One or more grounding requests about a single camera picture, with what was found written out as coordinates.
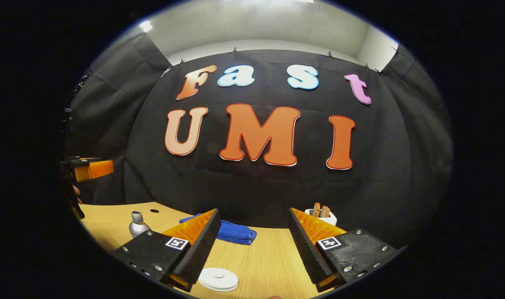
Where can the blue folded towel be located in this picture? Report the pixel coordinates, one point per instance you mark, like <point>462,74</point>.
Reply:
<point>235,232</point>

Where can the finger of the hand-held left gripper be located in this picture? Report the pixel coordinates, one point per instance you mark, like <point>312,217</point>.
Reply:
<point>96,169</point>

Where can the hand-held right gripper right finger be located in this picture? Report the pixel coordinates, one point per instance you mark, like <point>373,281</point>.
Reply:
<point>306,245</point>

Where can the brown toast slice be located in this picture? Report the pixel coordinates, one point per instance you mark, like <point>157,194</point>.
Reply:
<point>325,211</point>
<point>316,209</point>

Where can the black backdrop cloth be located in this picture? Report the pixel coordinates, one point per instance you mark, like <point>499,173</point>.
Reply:
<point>256,187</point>

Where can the silver water bottle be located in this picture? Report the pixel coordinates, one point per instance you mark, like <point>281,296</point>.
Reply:
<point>138,227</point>

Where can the white toaster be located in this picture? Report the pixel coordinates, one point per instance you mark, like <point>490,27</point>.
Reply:
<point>329,219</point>

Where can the ceiling light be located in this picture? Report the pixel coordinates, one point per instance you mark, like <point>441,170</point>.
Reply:
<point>145,26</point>

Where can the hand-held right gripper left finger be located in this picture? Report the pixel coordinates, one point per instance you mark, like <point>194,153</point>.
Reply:
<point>200,249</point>

